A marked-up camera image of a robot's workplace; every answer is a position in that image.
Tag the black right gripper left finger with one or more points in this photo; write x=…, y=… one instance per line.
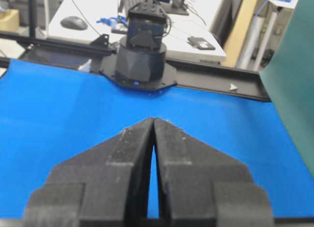
x=104, y=186

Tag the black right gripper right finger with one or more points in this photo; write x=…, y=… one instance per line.
x=200, y=186

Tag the blue table cloth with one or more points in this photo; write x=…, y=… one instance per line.
x=48, y=114

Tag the black flat device on desk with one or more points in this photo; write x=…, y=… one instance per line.
x=200, y=43

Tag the dark green board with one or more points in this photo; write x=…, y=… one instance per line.
x=289, y=80

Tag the black computer mouse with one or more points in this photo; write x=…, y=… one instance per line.
x=74, y=22

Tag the white desk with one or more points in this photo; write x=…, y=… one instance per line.
x=176, y=41

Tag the black monitor stand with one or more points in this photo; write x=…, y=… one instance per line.
x=176, y=7

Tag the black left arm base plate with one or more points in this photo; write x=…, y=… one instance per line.
x=140, y=77

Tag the black aluminium frame rail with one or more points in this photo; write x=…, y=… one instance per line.
x=205, y=77

